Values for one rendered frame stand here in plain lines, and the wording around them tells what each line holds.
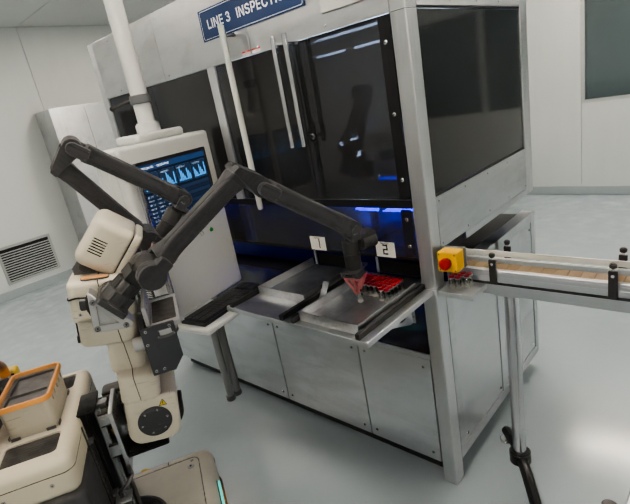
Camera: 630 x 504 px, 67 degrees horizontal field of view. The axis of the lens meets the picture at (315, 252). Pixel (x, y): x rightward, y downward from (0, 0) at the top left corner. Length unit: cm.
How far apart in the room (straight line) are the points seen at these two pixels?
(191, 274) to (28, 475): 100
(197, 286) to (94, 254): 82
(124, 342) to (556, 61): 550
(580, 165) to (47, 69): 635
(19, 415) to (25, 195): 511
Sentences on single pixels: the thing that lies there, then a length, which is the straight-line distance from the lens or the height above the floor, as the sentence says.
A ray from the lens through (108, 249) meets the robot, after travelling 147.
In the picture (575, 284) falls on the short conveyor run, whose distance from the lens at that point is 167.
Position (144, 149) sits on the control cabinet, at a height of 152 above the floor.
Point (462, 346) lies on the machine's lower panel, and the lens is 201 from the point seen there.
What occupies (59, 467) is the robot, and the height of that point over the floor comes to 78.
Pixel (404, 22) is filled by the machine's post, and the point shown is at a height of 176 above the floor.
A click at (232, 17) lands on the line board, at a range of 212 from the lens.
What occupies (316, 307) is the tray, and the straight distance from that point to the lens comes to 172.
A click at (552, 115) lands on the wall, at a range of 627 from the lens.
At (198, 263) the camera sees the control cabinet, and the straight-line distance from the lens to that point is 221.
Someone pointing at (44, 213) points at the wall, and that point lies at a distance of 669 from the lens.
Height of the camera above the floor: 160
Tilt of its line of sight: 18 degrees down
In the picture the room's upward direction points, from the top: 11 degrees counter-clockwise
